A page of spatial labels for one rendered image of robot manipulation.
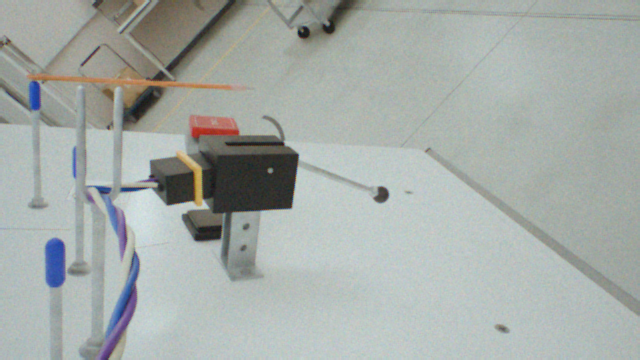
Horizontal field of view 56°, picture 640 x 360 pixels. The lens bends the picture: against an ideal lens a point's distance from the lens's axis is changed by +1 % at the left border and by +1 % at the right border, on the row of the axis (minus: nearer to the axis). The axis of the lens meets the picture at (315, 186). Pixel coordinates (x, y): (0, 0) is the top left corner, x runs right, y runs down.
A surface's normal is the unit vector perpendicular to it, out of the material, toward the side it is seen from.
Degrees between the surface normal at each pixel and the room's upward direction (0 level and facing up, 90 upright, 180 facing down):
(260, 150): 50
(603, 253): 0
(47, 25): 90
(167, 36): 90
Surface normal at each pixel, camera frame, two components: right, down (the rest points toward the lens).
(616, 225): -0.65, -0.62
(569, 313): 0.14, -0.93
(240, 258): 0.44, 0.37
